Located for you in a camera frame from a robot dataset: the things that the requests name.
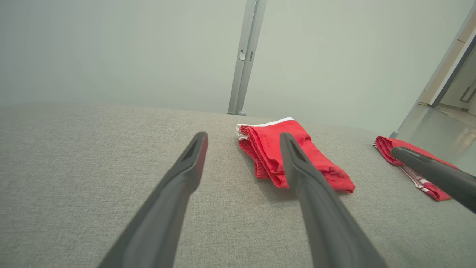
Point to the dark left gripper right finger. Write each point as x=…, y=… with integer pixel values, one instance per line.
x=327, y=230

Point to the grey metal post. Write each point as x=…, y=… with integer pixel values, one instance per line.
x=245, y=56

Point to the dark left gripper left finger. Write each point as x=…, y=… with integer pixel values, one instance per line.
x=160, y=223

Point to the dark door frame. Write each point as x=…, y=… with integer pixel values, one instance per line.
x=452, y=72

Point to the red shorts white trim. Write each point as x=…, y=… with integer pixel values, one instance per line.
x=267, y=149

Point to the red number 33 jersey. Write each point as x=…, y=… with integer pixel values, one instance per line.
x=386, y=149

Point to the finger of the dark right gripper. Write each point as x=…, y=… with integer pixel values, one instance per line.
x=446, y=176

